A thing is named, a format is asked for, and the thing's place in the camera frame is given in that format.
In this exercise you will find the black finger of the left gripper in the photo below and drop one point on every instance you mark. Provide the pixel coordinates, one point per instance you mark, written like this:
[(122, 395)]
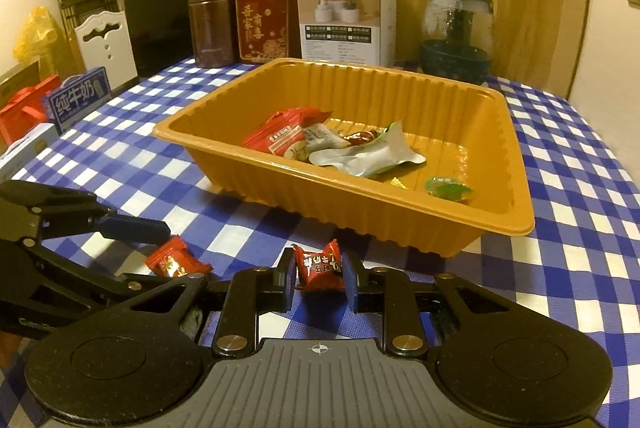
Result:
[(64, 283), (32, 212)]

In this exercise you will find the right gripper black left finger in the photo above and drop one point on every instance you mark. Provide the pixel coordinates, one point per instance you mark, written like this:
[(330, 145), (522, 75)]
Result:
[(253, 292)]

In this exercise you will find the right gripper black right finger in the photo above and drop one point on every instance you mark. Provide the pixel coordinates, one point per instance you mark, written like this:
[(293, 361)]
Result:
[(389, 293)]

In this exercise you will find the small red candy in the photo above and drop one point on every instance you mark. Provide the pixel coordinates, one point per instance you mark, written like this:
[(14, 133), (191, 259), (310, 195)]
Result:
[(319, 271)]

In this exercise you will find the red candy packet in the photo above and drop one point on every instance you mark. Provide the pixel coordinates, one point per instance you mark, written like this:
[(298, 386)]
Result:
[(174, 259)]

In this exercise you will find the green yellow candy packet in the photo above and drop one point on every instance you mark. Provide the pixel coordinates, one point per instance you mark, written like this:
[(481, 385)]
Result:
[(448, 189)]

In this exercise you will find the silver foil snack packet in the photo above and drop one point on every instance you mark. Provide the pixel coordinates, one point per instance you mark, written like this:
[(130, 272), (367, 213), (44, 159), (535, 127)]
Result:
[(387, 152)]

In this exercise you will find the brown chocolate bar wrapper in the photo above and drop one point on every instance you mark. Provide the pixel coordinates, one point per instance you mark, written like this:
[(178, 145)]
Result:
[(362, 137)]

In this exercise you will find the red white snack packet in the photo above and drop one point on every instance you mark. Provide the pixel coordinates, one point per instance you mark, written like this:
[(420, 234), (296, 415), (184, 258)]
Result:
[(283, 134)]

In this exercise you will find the red gift bag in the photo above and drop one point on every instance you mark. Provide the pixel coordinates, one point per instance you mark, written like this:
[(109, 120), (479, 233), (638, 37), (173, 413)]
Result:
[(25, 110)]

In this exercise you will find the blue milk carton box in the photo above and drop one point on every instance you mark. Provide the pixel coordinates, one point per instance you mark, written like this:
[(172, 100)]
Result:
[(77, 97)]

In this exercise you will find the orange plastic tray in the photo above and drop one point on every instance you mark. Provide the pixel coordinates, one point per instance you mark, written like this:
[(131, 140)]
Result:
[(424, 162)]

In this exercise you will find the yellow plastic bag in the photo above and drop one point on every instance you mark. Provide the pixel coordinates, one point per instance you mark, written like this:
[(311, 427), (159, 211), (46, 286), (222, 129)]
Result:
[(40, 37)]

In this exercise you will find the white chair back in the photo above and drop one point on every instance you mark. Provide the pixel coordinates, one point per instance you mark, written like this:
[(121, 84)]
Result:
[(103, 40)]

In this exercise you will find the blue white checkered tablecloth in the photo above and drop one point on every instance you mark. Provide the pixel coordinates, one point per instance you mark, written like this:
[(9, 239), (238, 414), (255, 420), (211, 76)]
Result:
[(580, 265)]

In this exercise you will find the black box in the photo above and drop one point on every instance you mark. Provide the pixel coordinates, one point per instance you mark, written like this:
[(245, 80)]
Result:
[(160, 33)]

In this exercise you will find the red festive gift box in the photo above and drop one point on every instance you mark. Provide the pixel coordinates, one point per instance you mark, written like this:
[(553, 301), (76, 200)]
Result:
[(267, 29)]

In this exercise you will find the green glass humidifier jar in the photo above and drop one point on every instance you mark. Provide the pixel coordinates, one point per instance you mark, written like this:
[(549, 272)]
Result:
[(457, 39)]

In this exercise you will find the brown cylindrical tin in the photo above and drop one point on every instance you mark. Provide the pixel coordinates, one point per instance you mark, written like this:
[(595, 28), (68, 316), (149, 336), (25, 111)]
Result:
[(213, 32)]

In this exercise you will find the white humidifier product box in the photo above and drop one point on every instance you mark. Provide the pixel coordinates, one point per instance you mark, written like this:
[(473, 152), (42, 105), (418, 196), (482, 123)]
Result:
[(357, 32)]

